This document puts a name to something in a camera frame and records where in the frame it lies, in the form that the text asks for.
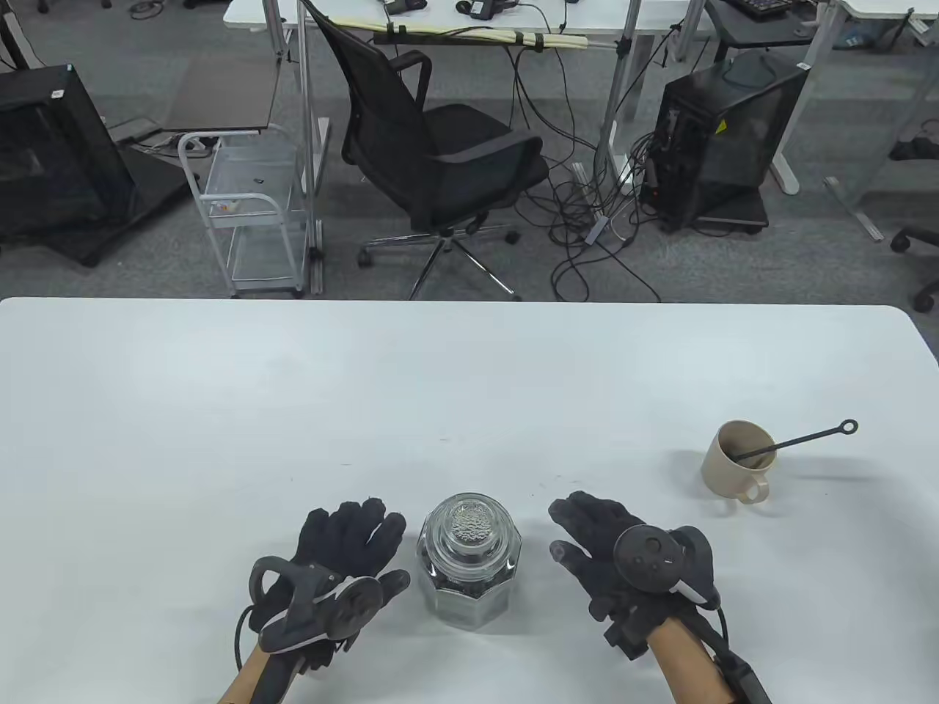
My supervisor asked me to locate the person's right hand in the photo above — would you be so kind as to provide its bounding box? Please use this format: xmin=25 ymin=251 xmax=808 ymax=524
xmin=548 ymin=491 xmax=723 ymax=661

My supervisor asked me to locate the black glass-front cabinet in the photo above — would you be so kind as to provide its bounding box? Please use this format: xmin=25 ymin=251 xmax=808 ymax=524
xmin=0 ymin=64 xmax=138 ymax=244

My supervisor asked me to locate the white wire trolley cart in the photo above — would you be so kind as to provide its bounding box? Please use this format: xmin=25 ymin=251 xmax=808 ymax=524
xmin=178 ymin=124 xmax=310 ymax=300

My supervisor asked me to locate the black computer tower on stand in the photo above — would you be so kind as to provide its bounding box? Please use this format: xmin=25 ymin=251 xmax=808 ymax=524
xmin=639 ymin=50 xmax=812 ymax=237

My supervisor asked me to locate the white desk with angled leg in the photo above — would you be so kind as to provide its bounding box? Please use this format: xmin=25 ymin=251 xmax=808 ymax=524
xmin=763 ymin=0 xmax=939 ymax=244

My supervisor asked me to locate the black stirring spoon with ring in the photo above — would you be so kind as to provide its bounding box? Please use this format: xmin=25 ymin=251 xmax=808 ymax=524
xmin=726 ymin=418 xmax=860 ymax=465

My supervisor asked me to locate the person's left forearm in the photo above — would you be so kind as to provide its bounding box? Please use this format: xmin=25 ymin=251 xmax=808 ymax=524
xmin=218 ymin=644 xmax=313 ymax=704

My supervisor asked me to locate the glass jar with glass lid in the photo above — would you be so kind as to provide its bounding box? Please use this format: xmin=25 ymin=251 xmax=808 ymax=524
xmin=416 ymin=492 xmax=524 ymax=629

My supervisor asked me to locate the person's left hand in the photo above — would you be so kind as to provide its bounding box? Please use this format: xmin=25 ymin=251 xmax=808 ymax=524
xmin=248 ymin=497 xmax=412 ymax=677

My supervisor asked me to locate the black keyboard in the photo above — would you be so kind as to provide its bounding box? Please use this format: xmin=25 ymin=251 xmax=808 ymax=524
xmin=734 ymin=0 xmax=797 ymax=21

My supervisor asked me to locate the black controller on right glove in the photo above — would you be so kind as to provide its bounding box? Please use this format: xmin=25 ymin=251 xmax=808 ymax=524
xmin=613 ymin=524 xmax=721 ymax=611

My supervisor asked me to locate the white desk with metal legs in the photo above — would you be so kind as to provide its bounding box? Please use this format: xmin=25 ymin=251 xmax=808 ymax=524
xmin=223 ymin=0 xmax=734 ymax=193

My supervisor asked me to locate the black mesh office chair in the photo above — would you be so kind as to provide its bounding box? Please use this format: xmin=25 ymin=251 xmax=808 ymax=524
xmin=303 ymin=0 xmax=551 ymax=302

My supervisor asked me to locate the beige mug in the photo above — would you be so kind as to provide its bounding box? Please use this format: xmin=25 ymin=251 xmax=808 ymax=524
xmin=701 ymin=419 xmax=778 ymax=505

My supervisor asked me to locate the metal stand pole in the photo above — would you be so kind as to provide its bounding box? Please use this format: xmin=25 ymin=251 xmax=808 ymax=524
xmin=296 ymin=0 xmax=326 ymax=296

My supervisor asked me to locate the tangle of black floor cables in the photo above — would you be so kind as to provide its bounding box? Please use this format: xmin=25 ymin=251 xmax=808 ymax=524
xmin=506 ymin=29 xmax=742 ymax=303

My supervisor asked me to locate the black controller on glove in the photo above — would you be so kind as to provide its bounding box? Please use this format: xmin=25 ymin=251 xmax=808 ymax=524
xmin=247 ymin=555 xmax=384 ymax=656
xmin=613 ymin=524 xmax=721 ymax=611

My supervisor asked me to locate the black wheeled chair base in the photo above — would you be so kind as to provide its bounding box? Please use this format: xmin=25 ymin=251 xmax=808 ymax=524
xmin=889 ymin=226 xmax=939 ymax=314

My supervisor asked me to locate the person's right forearm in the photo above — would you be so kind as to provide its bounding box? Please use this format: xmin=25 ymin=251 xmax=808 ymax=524
xmin=646 ymin=615 xmax=743 ymax=704

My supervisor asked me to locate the black controller on left glove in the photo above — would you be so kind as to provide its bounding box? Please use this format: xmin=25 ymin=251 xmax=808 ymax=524
xmin=247 ymin=555 xmax=384 ymax=656

